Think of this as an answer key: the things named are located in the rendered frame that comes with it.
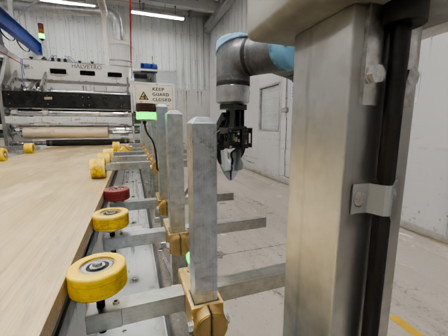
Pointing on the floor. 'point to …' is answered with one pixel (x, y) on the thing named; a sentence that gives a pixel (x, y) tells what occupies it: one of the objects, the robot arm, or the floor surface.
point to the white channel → (105, 31)
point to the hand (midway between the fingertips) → (229, 175)
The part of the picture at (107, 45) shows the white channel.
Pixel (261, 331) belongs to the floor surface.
